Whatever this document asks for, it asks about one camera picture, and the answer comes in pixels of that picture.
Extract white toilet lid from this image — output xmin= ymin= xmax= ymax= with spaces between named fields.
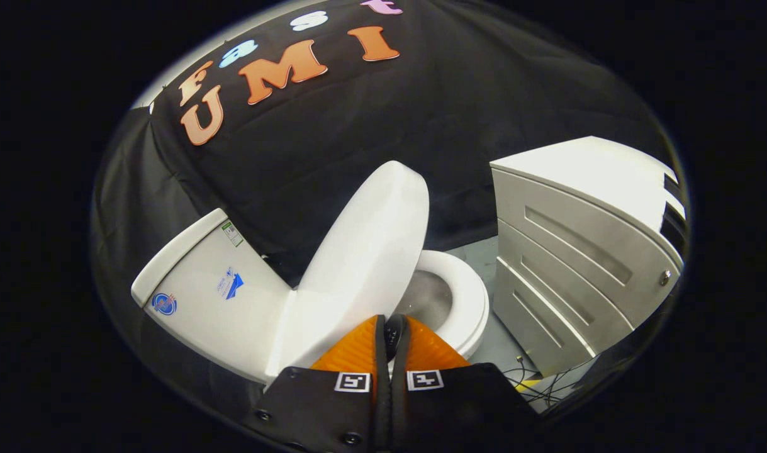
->
xmin=265 ymin=160 xmax=430 ymax=384

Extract white drawer cabinet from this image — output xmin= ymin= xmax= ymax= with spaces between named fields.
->
xmin=489 ymin=135 xmax=687 ymax=378

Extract black floor cables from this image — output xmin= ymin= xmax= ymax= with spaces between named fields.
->
xmin=503 ymin=355 xmax=585 ymax=406

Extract black round pull tab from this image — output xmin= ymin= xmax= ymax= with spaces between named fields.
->
xmin=383 ymin=313 xmax=409 ymax=359

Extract black backdrop cloth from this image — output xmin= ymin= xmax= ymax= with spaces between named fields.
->
xmin=94 ymin=0 xmax=673 ymax=403

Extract white toilet with tank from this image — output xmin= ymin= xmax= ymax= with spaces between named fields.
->
xmin=130 ymin=208 xmax=491 ymax=384

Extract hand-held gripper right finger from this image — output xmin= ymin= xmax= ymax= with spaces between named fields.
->
xmin=391 ymin=315 xmax=547 ymax=453

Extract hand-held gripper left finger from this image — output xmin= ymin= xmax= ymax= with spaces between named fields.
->
xmin=242 ymin=315 xmax=393 ymax=453

